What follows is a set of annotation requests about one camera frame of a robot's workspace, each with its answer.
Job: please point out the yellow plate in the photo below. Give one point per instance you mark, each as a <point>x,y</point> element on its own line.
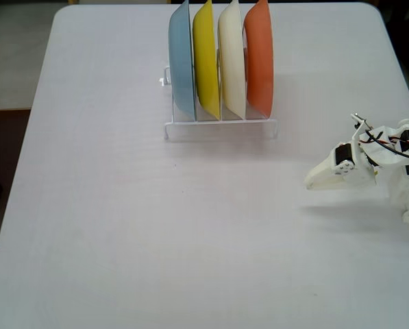
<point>206,61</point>

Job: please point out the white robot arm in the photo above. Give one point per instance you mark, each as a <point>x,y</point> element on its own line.
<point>401,195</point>

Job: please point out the orange plate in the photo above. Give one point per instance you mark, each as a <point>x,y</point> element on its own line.
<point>259,61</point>

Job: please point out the cream white plate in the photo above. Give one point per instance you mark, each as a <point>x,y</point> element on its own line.
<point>231,68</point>

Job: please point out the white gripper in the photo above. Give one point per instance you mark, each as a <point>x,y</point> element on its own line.
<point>331,172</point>

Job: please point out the light blue plate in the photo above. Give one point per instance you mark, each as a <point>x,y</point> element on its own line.
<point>182,68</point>

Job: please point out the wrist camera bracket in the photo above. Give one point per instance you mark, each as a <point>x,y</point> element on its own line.
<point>356,120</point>

